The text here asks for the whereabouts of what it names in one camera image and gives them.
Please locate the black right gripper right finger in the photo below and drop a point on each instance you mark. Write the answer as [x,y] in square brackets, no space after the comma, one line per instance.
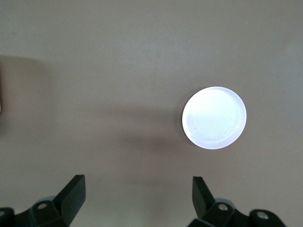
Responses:
[203,201]

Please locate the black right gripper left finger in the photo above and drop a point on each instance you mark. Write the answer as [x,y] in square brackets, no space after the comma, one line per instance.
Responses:
[68,201]

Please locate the pink round plate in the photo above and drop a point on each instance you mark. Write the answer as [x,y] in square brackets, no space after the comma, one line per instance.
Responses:
[213,118]

